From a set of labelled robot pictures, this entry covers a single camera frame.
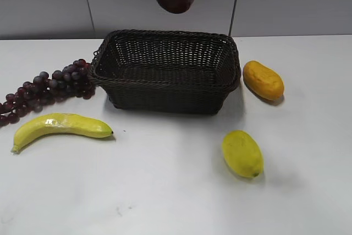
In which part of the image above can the purple grape bunch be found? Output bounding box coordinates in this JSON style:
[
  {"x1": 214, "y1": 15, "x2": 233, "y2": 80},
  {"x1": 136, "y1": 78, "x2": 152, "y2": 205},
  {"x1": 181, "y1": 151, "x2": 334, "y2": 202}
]
[{"x1": 1, "y1": 59, "x2": 95, "y2": 127}]

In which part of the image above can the dark woven basket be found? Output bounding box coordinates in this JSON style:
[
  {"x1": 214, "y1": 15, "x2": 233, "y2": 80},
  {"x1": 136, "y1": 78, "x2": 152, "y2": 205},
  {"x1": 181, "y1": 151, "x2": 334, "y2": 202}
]
[{"x1": 89, "y1": 30, "x2": 241, "y2": 115}]

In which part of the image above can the yellow lemon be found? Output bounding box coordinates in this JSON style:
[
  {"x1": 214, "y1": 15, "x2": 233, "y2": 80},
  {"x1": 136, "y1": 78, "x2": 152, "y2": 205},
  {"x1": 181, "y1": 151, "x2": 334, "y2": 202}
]
[{"x1": 222, "y1": 130, "x2": 263, "y2": 178}]

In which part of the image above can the orange yellow mango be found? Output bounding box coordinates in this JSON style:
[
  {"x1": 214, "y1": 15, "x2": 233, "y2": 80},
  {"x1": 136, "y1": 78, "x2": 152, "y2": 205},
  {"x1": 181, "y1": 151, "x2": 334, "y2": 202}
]
[{"x1": 243, "y1": 61, "x2": 284, "y2": 101}]

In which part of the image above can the yellow banana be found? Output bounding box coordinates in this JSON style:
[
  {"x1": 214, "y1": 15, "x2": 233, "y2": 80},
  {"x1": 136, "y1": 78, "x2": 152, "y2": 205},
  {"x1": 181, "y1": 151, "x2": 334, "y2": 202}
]
[{"x1": 11, "y1": 113, "x2": 113, "y2": 154}]

